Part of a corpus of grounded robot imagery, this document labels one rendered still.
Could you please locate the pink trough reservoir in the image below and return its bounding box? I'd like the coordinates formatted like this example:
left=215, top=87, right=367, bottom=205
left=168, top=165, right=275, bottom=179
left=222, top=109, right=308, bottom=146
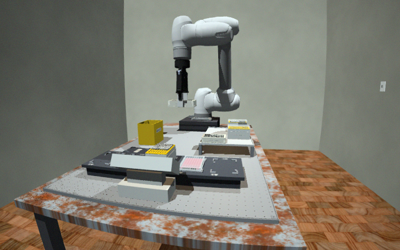
left=168, top=100, right=197, bottom=107

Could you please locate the dark grey rectangular pad with rg label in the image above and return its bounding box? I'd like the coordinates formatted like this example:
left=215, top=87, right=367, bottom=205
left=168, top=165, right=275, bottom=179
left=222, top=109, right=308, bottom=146
left=123, top=147, right=150, bottom=153

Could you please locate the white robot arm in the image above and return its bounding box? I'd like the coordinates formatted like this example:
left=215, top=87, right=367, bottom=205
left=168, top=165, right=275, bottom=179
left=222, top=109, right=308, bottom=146
left=171, top=16, right=240, bottom=121

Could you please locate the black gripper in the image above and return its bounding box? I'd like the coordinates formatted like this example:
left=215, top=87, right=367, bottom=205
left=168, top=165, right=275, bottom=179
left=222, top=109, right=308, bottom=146
left=174, top=59, right=190, bottom=107

